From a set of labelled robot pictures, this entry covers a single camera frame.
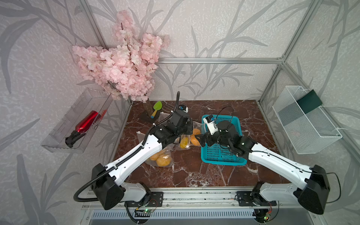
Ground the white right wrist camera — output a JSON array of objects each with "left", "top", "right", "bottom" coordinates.
[{"left": 202, "top": 114, "right": 218, "bottom": 135}]

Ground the white wire mesh basket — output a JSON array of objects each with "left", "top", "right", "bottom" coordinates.
[{"left": 272, "top": 86, "right": 343, "bottom": 154}]

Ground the clear dotted zipper bag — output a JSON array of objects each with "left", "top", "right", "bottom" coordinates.
[
  {"left": 145, "top": 143, "right": 175, "bottom": 168},
  {"left": 174, "top": 121, "right": 202, "bottom": 151},
  {"left": 158, "top": 112, "right": 174, "bottom": 126}
]

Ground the clear dotted zipper bag front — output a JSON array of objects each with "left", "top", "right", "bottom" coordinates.
[{"left": 145, "top": 143, "right": 175, "bottom": 168}]

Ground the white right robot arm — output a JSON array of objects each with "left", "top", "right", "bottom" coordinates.
[{"left": 195, "top": 118, "right": 342, "bottom": 215}]

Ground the clear dotted zipper bag back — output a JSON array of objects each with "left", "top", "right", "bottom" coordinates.
[{"left": 174, "top": 121, "right": 202, "bottom": 151}]

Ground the dark green card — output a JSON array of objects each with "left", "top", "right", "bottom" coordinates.
[{"left": 297, "top": 90, "right": 323, "bottom": 114}]

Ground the black square tree base plate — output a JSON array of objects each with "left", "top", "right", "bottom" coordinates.
[{"left": 140, "top": 111, "right": 161, "bottom": 124}]

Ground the artificial pink blossom tree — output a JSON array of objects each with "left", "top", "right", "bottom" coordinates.
[{"left": 72, "top": 10, "right": 170, "bottom": 103}]

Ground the green toy shovel yellow handle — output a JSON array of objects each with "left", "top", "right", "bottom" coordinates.
[{"left": 151, "top": 101, "right": 162, "bottom": 119}]

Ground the teal plastic basket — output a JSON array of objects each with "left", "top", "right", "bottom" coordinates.
[{"left": 201, "top": 114, "right": 247, "bottom": 166}]

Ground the clear acrylic wall shelf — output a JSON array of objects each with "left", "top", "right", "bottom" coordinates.
[{"left": 41, "top": 88, "right": 113, "bottom": 154}]

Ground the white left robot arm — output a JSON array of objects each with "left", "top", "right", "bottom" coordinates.
[{"left": 73, "top": 100, "right": 193, "bottom": 210}]

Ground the red black hair dryer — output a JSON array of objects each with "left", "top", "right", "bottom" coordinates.
[{"left": 65, "top": 110, "right": 99, "bottom": 148}]

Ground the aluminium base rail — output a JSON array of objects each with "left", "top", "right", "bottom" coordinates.
[{"left": 81, "top": 186, "right": 318, "bottom": 210}]

